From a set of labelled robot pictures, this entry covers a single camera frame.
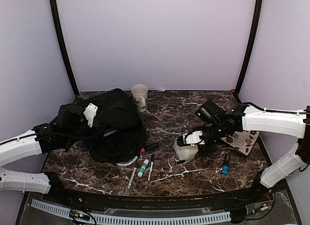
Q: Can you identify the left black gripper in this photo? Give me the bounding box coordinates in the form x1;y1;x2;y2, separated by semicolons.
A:
63;120;103;146

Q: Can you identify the cream ceramic mug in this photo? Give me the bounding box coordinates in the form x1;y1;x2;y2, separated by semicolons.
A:
131;84;148;113

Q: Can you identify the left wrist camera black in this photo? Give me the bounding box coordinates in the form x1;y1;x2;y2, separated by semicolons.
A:
56;104;83;129

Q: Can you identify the floral square plate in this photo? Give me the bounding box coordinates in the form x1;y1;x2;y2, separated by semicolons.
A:
221;131;260;156

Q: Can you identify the white glue stick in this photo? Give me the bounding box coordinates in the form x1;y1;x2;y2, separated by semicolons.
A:
138;159;149;177

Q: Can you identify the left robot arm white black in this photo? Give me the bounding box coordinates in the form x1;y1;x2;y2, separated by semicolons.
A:
0;123;106;204

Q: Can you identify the left black frame post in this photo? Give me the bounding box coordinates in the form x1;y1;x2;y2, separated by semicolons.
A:
49;0;79;96

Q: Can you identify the blue cap white marker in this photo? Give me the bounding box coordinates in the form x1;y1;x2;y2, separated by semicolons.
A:
148;154;155;184

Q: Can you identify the white clear pen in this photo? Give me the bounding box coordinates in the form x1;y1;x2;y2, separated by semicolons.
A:
125;167;137;195

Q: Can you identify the clear bag with sandwich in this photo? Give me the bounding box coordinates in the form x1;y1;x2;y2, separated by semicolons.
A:
173;140;198;163

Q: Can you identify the black front rail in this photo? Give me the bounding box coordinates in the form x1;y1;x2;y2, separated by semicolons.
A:
26;180;289;213

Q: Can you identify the right black frame post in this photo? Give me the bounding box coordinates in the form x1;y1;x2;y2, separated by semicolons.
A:
234;0;263;97

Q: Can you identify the black student backpack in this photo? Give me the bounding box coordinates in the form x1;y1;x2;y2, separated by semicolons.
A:
77;89;147;164

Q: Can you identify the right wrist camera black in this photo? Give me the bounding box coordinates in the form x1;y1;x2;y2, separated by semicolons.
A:
195;99;225;124

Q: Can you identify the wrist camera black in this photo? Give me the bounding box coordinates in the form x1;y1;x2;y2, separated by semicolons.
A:
195;99;225;124
56;104;83;129

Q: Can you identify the white cable duct strip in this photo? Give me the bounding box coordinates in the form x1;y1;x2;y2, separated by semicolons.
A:
31;199;232;225

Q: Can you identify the blue cap black marker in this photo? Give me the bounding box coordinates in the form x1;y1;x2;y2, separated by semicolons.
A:
222;154;231;175

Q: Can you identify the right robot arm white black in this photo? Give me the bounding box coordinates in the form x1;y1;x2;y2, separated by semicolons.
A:
173;99;310;203

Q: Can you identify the black frame post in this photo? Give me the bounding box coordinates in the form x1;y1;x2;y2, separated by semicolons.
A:
49;0;79;96
234;0;263;97

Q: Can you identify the pink cap black marker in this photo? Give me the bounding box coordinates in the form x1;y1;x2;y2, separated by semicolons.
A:
140;143;159;154

